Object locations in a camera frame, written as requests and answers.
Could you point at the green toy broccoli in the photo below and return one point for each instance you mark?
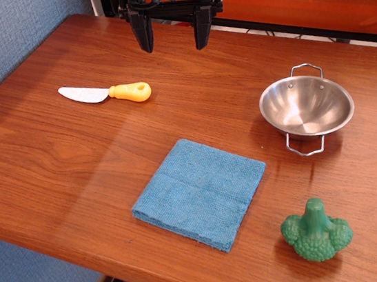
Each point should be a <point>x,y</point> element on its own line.
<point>314,235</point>

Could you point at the silver metal bowl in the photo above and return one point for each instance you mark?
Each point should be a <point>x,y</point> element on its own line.
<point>306,106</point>

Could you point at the blue folded cloth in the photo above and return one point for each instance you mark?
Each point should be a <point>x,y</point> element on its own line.
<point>201,193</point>

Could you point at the yellow handled toy knife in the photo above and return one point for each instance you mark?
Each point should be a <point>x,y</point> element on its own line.
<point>137,92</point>

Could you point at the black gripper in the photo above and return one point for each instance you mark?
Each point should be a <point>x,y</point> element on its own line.
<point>139,13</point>

